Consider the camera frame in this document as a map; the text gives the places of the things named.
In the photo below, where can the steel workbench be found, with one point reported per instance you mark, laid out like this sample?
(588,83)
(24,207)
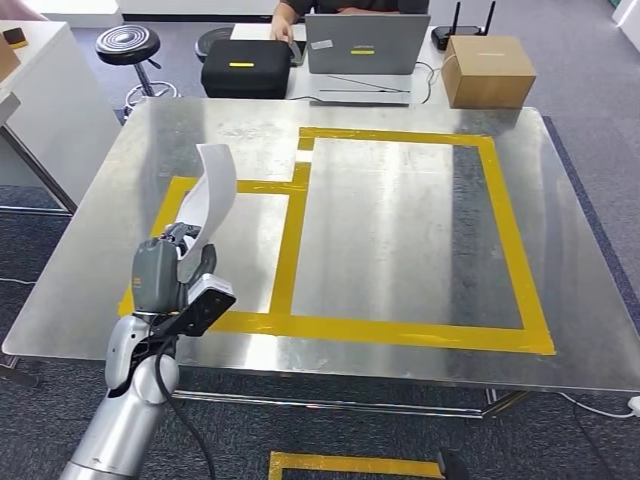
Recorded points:
(390,238)

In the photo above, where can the yellow workbench tape outline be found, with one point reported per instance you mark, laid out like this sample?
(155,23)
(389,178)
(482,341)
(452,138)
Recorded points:
(380,329)

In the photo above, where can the black router with antennas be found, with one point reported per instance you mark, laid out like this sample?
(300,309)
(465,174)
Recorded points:
(455,36)

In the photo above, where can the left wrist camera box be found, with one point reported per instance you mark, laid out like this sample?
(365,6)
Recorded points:
(207,305)

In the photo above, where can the white desk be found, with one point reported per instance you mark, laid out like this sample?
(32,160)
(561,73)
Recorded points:
(300,83)

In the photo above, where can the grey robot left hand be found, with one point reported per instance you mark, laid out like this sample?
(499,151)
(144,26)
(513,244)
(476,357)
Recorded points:
(155,278)

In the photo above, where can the person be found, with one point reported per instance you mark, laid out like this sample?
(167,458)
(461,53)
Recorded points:
(282,26)

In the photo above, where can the black zip case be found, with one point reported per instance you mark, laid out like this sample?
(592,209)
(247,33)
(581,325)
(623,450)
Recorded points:
(244,73)

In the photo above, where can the black stool chrome base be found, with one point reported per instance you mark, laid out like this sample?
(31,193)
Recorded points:
(127,43)

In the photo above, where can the white curved plastic part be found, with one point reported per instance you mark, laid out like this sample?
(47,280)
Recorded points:
(215,192)

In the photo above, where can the brown cardboard box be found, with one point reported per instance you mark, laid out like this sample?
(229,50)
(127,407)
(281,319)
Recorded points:
(490,73)

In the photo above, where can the grey laptop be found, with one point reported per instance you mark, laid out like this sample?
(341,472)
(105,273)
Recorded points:
(365,43)

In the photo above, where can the black phone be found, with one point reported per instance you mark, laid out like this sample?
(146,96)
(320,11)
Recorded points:
(298,53)

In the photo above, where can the black round stool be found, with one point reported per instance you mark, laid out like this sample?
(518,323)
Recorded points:
(210,40)

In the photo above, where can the black and yellow object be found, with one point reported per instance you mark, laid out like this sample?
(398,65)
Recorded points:
(15,36)

